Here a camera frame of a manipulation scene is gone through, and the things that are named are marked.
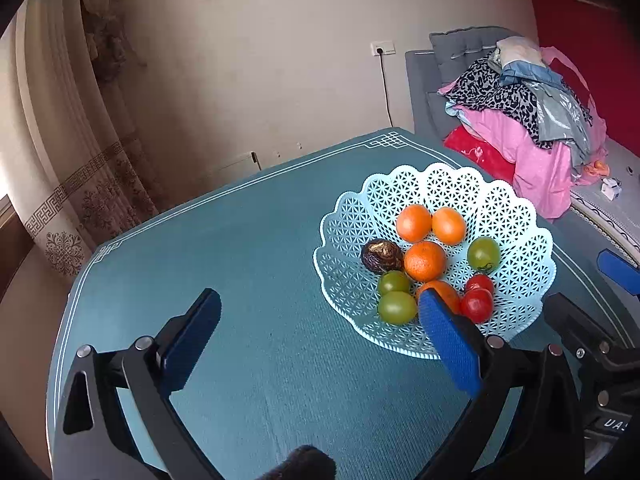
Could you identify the teal tablecloth with white border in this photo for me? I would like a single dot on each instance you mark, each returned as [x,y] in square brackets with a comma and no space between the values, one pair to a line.
[225,240]

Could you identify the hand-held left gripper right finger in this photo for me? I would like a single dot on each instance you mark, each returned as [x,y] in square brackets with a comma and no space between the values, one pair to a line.
[450,345]

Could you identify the light blue plastic lattice basket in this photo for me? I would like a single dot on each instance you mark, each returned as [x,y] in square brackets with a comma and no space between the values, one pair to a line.
[515,240]

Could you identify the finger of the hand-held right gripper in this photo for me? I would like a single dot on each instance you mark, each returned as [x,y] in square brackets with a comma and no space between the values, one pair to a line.
[617,270]
[575,320]

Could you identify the white cloth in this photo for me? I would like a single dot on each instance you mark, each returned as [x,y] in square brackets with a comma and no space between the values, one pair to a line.
[520,50]

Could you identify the red cherry tomato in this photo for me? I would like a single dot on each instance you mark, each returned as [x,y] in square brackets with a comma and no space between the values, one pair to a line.
[479,282]
[476,305]

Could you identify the grey sofa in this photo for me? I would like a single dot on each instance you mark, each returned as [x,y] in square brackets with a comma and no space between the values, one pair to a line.
[425,100]

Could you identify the red blanket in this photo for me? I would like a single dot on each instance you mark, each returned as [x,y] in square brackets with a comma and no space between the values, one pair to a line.
[475,152]

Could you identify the green tomato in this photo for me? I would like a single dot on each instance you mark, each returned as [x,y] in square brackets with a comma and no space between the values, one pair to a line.
[397,307]
[483,255]
[393,282]

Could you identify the leopard print cloth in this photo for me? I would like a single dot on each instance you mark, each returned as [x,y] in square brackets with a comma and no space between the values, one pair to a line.
[500,92]

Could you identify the silver grey cloth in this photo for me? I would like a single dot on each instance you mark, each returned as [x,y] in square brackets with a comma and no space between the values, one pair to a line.
[560,115]

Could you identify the white wall socket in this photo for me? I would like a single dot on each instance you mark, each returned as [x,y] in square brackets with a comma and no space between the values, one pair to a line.
[382,48]

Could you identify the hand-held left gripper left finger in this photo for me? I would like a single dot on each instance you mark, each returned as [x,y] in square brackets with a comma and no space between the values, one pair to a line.
[192,345]

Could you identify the grey quilted cushion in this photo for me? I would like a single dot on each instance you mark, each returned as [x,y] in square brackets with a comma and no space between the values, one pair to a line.
[460,42]

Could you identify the brown floral curtain drape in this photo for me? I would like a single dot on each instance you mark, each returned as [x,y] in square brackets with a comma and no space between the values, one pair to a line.
[105,25]

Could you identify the pink cloth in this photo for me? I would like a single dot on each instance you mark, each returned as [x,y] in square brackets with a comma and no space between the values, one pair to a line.
[542,175]

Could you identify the orange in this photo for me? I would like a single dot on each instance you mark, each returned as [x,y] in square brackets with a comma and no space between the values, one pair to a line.
[414,222]
[447,296]
[448,226]
[424,260]

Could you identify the red wall panel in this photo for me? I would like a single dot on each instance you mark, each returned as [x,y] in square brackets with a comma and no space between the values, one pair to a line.
[585,45]

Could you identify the grey striped sofa cover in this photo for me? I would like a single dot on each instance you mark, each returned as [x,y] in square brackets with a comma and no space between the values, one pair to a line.
[600,217]

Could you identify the person's left forearm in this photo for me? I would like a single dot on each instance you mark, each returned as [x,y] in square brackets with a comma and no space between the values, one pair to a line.
[300,465]

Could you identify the light blue cloth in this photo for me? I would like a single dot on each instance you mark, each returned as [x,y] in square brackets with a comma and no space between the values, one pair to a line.
[530,74]

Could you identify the beige patterned curtain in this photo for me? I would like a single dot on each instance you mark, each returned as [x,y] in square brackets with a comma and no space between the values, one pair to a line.
[60,135]

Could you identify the small orange object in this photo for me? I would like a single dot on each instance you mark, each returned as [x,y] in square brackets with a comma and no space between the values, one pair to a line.
[596,167]

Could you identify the small white box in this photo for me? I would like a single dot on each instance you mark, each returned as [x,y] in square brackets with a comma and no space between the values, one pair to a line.
[611,190]

